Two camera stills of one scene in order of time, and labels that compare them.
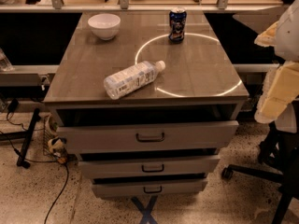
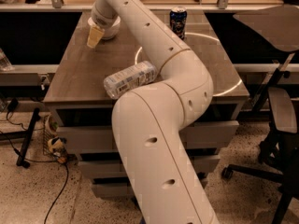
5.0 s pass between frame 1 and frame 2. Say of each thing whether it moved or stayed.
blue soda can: stayed
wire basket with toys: stayed
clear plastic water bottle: stayed
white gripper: moved
